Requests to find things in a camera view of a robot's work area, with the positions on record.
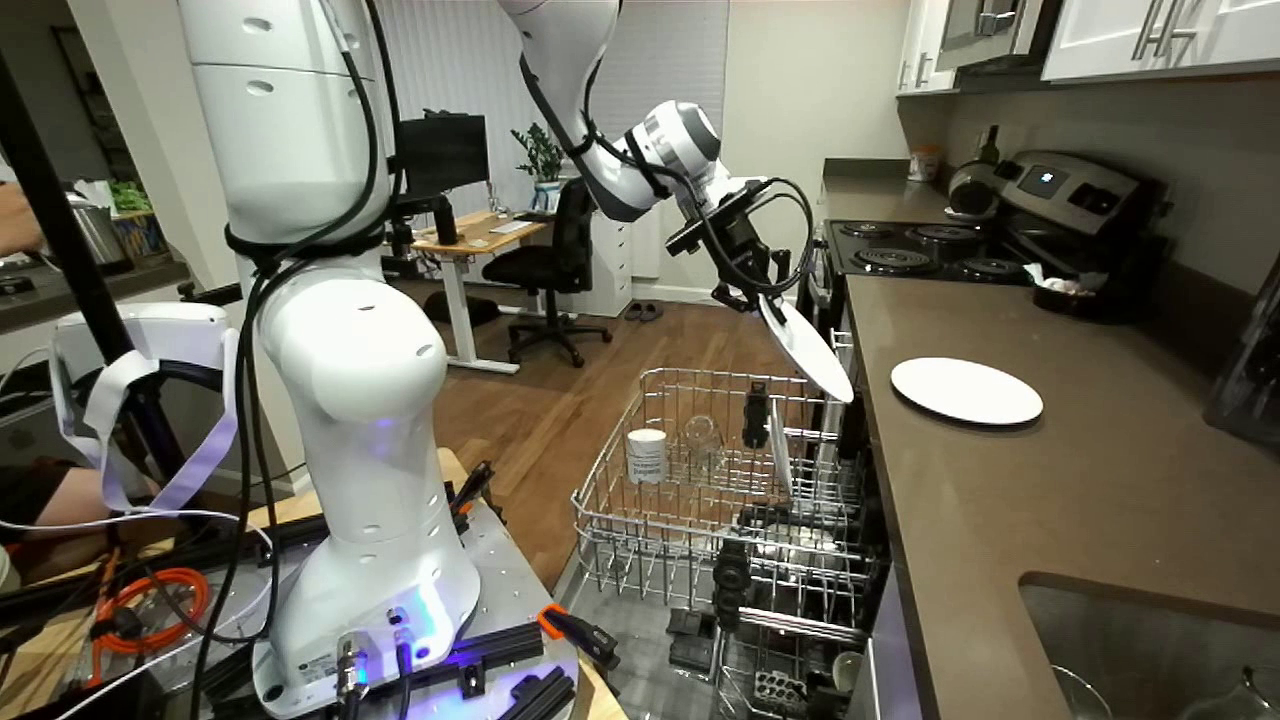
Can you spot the black metal pole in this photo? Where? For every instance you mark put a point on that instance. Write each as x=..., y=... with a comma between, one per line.
x=82, y=265

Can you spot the metal robot mounting table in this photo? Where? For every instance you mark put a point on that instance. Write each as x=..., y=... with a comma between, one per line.
x=523, y=575

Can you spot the black coffee maker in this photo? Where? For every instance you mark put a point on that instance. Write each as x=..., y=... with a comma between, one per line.
x=1087, y=222

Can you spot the clear drinking glass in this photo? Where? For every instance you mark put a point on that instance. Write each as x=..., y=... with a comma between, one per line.
x=702, y=436

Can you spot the black stove top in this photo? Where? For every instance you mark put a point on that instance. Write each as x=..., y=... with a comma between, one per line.
x=922, y=248

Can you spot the grey dishwasher door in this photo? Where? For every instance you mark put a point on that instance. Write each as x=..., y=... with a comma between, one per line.
x=642, y=655

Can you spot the black office chair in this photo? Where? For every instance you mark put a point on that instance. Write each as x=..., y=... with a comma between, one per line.
x=554, y=260

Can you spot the white round plate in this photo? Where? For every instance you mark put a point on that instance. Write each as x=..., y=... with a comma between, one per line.
x=808, y=351

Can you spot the black computer monitor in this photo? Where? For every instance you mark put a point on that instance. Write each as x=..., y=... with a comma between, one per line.
x=445, y=155

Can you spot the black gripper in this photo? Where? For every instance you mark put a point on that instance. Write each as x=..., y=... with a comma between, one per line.
x=747, y=260

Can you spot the white cup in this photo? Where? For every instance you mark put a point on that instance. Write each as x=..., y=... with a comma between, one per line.
x=646, y=458

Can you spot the lower dishwasher rack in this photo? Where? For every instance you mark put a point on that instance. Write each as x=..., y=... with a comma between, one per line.
x=784, y=655

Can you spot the black countertop appliance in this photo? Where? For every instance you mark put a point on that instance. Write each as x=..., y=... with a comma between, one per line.
x=1251, y=367

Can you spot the dark kettle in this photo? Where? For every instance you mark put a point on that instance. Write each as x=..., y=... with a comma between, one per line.
x=978, y=187

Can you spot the orange black clamp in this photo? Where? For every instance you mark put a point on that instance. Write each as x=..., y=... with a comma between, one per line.
x=583, y=639

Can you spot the stainless steel sink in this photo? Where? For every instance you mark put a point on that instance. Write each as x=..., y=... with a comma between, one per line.
x=1155, y=655

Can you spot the white upper cabinets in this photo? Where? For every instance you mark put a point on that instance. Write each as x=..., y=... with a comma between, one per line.
x=1104, y=33

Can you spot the wooden desk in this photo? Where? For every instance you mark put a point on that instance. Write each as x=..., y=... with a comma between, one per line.
x=473, y=242

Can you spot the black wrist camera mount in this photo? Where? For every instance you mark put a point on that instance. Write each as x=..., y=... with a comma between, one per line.
x=721, y=209

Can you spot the black bottle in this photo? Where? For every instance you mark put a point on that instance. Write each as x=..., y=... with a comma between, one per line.
x=758, y=415

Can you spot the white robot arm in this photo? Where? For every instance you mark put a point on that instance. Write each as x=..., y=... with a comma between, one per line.
x=354, y=387

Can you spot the green potted plant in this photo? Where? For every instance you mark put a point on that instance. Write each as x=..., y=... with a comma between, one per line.
x=543, y=155

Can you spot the white plate on counter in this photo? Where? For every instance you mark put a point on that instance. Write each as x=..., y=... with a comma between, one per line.
x=966, y=390

